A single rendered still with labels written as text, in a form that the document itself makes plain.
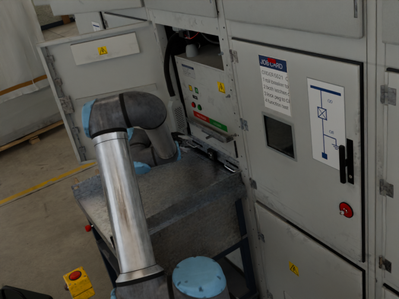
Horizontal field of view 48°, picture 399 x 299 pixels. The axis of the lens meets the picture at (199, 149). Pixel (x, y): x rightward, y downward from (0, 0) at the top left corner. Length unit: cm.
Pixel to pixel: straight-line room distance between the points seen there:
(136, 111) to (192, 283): 55
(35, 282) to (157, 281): 211
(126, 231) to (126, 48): 130
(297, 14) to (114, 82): 135
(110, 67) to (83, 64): 14
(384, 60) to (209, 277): 77
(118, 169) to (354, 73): 74
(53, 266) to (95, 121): 216
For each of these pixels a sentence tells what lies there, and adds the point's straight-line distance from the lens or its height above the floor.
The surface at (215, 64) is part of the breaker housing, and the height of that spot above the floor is 139.
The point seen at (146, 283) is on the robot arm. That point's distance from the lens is 135.
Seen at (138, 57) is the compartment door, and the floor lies 140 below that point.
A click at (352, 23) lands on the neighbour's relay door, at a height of 169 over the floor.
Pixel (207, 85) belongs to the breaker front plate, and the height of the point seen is 129.
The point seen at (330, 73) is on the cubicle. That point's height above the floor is 153.
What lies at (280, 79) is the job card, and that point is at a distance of 158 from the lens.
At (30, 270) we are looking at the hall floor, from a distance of 353.
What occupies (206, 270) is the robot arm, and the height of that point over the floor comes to 111.
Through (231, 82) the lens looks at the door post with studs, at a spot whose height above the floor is 138.
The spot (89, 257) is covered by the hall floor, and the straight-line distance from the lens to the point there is 340.
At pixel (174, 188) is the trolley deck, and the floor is 85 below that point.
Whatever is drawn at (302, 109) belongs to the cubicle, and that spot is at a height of 138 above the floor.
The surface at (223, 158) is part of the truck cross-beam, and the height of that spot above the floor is 90.
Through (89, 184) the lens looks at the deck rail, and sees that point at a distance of 241.
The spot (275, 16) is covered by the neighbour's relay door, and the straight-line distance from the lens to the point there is 151.
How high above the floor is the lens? 202
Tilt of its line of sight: 28 degrees down
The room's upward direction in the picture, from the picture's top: 12 degrees counter-clockwise
